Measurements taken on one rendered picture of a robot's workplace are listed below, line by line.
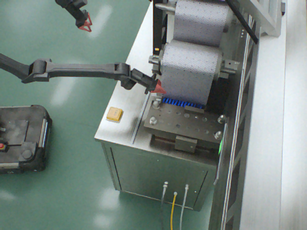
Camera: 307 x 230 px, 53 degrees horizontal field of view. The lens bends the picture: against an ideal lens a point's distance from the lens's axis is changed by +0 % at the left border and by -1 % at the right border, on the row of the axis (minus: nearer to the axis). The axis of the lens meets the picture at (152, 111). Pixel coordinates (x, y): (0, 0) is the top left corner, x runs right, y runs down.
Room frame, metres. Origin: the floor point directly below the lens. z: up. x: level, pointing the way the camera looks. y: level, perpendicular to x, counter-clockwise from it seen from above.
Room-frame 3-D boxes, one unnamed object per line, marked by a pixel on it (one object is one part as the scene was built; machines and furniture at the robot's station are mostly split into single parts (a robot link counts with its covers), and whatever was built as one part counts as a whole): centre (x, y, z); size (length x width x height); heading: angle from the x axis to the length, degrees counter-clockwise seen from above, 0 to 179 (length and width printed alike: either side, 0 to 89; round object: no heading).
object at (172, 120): (0.78, -0.17, 1.00); 0.40 x 0.16 x 0.06; 75
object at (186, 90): (0.90, -0.16, 1.11); 0.23 x 0.01 x 0.18; 75
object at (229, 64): (0.92, -0.35, 1.28); 0.06 x 0.05 x 0.02; 75
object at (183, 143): (0.68, -0.16, 0.96); 0.10 x 0.03 x 0.11; 75
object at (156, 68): (1.04, -0.03, 1.05); 0.06 x 0.05 x 0.31; 75
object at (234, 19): (1.16, -0.41, 1.33); 0.07 x 0.07 x 0.07; 75
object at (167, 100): (0.88, -0.16, 1.03); 0.21 x 0.04 x 0.03; 75
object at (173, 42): (1.08, -0.21, 1.17); 0.26 x 0.12 x 0.12; 75
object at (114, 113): (0.90, 0.21, 0.91); 0.07 x 0.07 x 0.02; 75
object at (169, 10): (1.24, -0.10, 1.33); 0.06 x 0.06 x 0.06; 75
